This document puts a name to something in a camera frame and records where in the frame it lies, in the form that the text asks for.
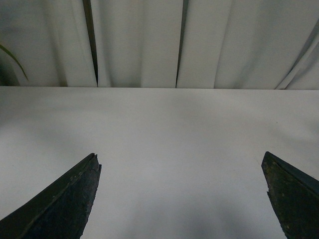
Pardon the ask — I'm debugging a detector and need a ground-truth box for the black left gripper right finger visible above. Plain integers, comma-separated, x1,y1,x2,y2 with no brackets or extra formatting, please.
261,151,319,239

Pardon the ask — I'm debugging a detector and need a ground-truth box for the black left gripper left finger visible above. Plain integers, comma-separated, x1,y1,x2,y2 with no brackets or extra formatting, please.
0,153,102,239

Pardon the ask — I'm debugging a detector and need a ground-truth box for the white curtain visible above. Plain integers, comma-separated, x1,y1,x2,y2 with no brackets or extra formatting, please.
0,0,319,90

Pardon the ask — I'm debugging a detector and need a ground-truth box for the green plant leaf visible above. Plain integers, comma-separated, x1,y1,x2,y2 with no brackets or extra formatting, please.
0,44,29,81

